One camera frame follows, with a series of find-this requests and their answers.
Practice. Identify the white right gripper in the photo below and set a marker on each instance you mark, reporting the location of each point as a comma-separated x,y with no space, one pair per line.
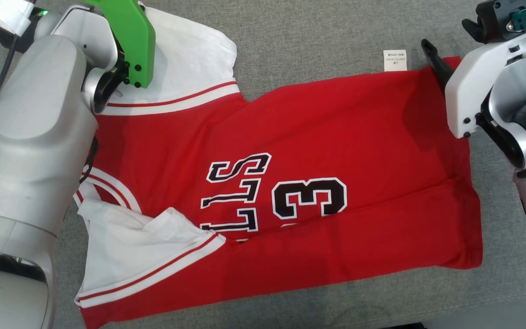
468,87

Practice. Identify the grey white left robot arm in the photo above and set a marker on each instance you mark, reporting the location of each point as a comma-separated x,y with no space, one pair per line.
25,137

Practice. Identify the red jersey with white sleeves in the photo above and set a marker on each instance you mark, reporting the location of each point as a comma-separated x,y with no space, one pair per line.
336,137

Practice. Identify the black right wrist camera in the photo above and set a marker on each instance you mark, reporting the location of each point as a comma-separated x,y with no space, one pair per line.
496,11

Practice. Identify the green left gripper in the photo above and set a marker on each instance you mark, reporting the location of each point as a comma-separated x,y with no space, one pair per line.
130,36

